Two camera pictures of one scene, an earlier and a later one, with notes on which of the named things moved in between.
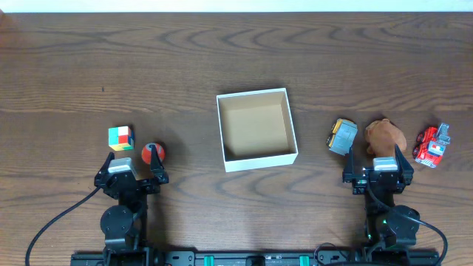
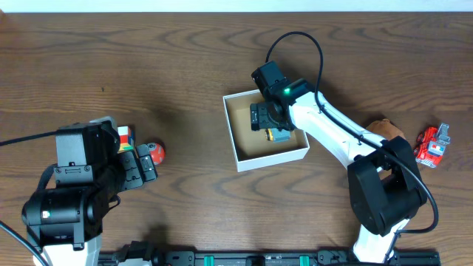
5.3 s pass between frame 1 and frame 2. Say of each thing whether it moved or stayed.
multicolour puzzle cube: stayed
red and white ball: stayed
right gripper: moved
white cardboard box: moved
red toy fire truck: stayed
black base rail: stayed
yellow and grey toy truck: moved
